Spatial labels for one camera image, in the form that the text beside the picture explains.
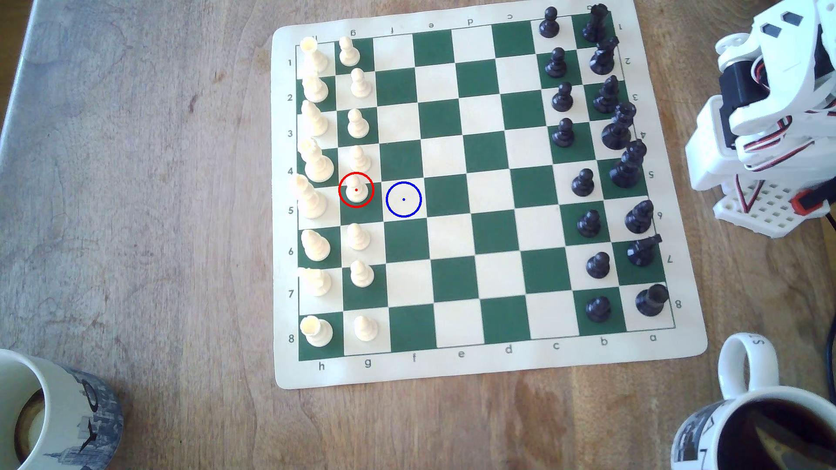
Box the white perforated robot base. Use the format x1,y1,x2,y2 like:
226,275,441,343
713,179,832,239

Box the white queen chess piece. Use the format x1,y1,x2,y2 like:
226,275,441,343
298,137,334,183

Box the white knight chess piece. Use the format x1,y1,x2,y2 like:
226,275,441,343
302,73,330,103
300,268,333,297

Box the mug with skyline print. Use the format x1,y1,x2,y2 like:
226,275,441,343
0,349,125,470

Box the black king chess piece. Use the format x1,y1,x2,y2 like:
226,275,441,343
609,139,648,189

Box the white bishop chess piece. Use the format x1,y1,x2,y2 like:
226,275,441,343
302,229,331,262
300,100,329,137

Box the black bishop chess piece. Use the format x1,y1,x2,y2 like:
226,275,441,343
592,75,620,114
624,200,654,235

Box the green and cream chess mat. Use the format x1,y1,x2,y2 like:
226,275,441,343
271,0,709,390

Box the white king chess piece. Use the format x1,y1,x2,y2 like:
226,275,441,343
290,174,327,219

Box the black queen chess piece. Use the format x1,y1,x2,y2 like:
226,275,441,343
601,101,637,151

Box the white mug with dark tea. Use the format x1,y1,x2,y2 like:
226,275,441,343
671,333,836,470

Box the red and black clamp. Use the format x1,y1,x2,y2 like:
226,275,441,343
790,188,832,215

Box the black rook chess piece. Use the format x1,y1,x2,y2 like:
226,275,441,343
635,283,670,318
581,3,610,43

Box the black knight chess piece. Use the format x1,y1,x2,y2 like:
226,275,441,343
627,234,663,268
588,36,620,76

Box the white rook chess piece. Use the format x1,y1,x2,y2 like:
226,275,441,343
299,37,329,74
299,315,334,347

